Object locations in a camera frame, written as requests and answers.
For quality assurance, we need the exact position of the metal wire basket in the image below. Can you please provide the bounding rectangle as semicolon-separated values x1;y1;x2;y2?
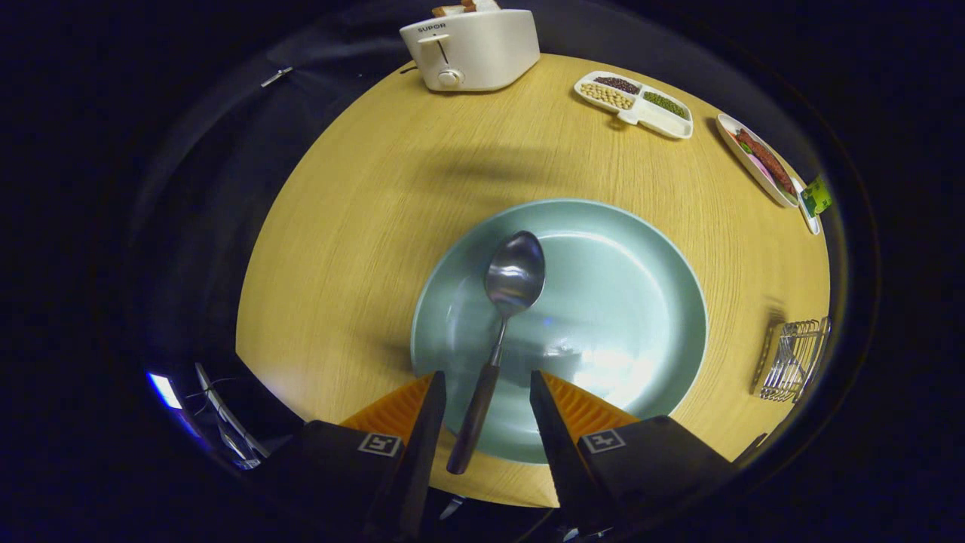
752;317;832;403

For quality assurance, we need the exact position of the red meat piece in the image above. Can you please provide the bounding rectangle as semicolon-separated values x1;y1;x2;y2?
735;128;795;195

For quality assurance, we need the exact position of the pile of green beans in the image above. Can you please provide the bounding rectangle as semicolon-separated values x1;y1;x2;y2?
643;91;688;119

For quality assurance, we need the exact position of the pale green plate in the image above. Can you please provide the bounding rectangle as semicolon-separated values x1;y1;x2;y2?
411;198;708;465

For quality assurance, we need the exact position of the white divided dish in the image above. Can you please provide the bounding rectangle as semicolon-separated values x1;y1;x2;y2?
574;71;694;140

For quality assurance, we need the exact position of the pile of yellow soybeans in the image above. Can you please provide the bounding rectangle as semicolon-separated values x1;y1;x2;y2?
581;83;636;111

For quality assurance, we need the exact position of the green label drink bottle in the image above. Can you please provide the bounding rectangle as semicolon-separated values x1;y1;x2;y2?
801;175;834;218

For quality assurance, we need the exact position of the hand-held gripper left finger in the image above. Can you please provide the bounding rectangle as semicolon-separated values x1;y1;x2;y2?
249;371;447;543

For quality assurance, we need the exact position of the round white food plate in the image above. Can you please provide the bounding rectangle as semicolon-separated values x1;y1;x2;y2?
716;113;800;208

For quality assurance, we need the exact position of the white toaster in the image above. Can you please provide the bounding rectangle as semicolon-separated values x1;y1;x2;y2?
400;9;541;93

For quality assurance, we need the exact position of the brown handled metal spoon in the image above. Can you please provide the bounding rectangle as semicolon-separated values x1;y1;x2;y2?
446;230;546;476

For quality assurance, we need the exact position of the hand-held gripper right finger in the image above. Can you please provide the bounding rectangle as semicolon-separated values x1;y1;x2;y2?
530;370;736;533

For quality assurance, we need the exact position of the square white saucer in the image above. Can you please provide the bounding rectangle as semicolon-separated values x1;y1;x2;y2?
792;177;823;236

